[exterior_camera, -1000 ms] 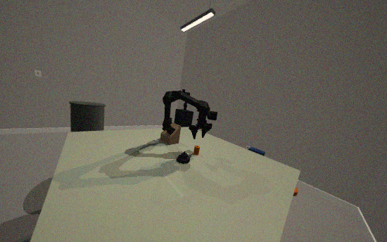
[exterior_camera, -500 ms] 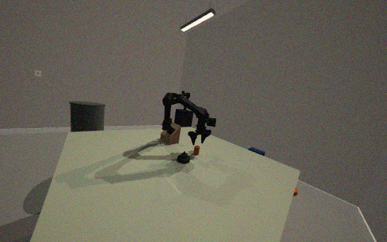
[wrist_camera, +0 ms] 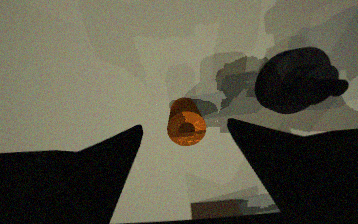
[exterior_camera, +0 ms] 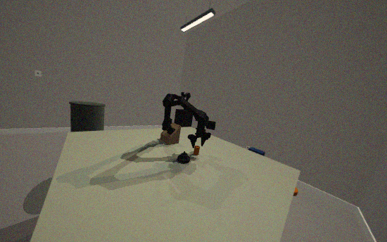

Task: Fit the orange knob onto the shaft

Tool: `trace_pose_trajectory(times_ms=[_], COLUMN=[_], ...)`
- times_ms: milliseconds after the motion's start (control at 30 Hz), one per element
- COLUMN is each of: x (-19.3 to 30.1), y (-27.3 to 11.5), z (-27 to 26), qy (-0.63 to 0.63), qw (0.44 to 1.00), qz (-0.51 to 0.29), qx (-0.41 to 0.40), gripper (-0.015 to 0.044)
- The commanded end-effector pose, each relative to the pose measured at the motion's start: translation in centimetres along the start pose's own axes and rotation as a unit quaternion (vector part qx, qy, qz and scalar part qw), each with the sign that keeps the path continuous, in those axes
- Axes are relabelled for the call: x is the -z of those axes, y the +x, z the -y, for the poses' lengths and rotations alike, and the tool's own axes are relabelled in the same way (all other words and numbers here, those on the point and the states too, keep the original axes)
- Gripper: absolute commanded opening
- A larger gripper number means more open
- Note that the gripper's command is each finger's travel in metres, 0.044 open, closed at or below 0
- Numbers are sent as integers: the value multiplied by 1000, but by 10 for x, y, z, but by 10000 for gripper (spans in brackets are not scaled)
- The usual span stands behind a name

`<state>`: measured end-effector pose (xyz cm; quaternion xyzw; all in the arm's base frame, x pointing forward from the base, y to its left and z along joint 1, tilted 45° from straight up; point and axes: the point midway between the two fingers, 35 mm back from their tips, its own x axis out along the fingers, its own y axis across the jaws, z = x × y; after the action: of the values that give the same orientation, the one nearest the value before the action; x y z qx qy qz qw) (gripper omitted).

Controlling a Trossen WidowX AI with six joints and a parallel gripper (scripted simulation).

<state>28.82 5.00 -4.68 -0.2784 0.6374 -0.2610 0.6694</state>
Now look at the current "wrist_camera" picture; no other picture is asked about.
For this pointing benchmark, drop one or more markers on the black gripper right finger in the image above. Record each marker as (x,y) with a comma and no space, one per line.
(291,167)

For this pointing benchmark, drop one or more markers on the orange knob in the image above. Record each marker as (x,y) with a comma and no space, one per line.
(186,125)

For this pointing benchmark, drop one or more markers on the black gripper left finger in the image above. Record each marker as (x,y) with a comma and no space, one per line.
(92,179)

